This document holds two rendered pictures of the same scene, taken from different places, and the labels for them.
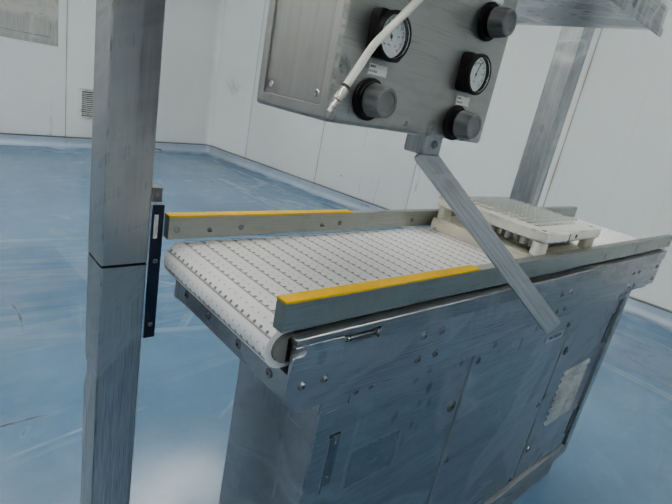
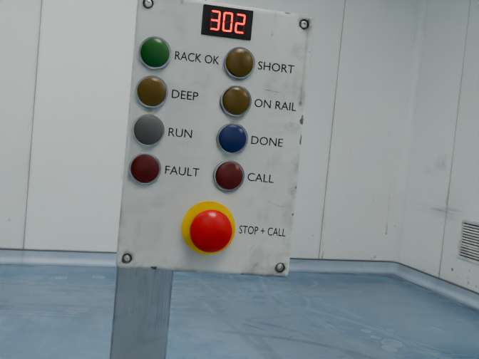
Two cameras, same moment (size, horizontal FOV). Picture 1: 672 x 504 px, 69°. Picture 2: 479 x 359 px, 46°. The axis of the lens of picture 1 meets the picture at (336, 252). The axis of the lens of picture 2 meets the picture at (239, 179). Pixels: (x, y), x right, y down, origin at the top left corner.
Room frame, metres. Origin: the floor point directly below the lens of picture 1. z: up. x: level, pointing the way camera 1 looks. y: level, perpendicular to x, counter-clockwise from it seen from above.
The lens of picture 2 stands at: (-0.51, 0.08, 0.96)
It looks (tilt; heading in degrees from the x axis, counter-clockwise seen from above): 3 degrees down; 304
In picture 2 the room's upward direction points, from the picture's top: 5 degrees clockwise
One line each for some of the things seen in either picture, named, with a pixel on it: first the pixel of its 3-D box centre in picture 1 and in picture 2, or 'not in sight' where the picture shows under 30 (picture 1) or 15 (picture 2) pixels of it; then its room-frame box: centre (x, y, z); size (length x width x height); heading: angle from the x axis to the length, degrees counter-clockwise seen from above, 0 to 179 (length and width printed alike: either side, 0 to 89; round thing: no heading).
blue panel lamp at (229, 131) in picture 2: not in sight; (232, 138); (-0.19, -0.37, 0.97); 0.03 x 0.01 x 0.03; 44
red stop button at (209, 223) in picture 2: not in sight; (209, 229); (-0.18, -0.36, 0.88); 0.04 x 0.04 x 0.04; 44
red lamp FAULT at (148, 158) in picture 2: not in sight; (145, 168); (-0.14, -0.31, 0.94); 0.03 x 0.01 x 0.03; 44
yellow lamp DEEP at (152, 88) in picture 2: not in sight; (151, 91); (-0.14, -0.31, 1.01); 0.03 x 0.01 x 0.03; 44
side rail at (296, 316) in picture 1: (567, 259); not in sight; (0.89, -0.43, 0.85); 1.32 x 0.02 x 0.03; 134
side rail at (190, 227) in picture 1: (451, 216); not in sight; (1.08, -0.24, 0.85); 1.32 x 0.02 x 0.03; 134
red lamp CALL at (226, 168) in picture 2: not in sight; (229, 175); (-0.19, -0.37, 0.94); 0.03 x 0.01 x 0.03; 44
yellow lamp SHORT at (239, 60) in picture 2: not in sight; (239, 63); (-0.19, -0.37, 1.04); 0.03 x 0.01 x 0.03; 44
